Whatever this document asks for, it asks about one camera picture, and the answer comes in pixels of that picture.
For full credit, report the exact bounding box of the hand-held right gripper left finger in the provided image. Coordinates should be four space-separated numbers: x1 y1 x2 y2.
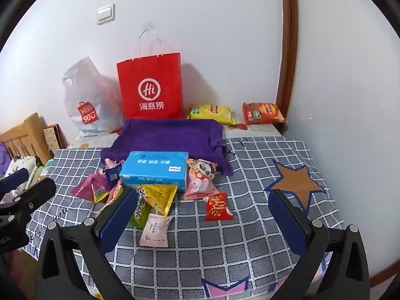
34 187 140 300

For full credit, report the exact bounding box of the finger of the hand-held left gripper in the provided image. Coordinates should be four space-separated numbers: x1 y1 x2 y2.
0 177 57 217
0 168 30 194

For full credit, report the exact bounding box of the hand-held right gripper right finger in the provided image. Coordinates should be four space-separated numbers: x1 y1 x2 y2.
268 189 371 300

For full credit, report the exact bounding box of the green snack packet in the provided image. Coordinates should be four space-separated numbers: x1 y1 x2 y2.
129 190 154 230

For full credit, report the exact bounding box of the orange and white snack packet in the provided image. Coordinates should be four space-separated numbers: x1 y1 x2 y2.
106 179 126 205

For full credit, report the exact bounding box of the pale pink white snack packet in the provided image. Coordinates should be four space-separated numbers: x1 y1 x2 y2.
139 213 173 248

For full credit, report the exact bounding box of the magenta triangular snack packet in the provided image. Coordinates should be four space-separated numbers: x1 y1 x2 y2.
70 175 111 204

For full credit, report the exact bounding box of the small blue snack packet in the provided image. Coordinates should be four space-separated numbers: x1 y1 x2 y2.
104 164 124 189

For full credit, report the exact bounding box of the yellow triangular snack packet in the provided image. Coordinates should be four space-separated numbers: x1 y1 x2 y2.
137 184 179 216

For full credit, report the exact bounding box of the pink jagged-edge snack packet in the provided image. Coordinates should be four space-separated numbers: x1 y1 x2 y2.
104 159 126 171

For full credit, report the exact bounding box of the blue tissue pack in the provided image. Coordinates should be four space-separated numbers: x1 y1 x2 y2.
119 151 190 193

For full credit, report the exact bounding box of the small red snack packet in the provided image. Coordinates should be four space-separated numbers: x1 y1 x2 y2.
204 193 234 222

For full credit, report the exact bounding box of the pink panda snack packet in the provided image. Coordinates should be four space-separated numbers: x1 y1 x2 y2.
183 159 220 201

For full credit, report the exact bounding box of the floral bedding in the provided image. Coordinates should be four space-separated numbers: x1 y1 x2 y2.
4 155 54 194

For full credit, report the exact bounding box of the purple cloth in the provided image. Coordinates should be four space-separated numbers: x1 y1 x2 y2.
0 144 13 179

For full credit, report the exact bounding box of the patterned flat box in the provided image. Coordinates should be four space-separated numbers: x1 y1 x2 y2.
43 124 69 157

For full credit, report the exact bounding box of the grey checked blanket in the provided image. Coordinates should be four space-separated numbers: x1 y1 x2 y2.
25 136 347 300

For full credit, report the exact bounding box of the purple towel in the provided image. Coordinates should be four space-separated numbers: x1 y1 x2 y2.
100 118 234 176

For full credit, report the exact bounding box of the white plastic shopping bag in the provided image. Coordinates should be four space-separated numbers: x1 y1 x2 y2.
62 57 126 137

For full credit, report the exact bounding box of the orange chips bag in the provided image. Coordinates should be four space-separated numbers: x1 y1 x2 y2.
242 102 287 126

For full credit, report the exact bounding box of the yellow chips bag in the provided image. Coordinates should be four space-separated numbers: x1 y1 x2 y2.
186 104 237 125

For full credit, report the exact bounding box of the red paper bag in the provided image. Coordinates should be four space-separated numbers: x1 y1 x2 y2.
116 29 185 120

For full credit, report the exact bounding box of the brown wooden door frame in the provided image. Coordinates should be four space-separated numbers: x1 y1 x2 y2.
275 0 298 132

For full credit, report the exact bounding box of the white light switch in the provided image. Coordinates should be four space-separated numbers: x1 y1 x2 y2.
96 4 116 26

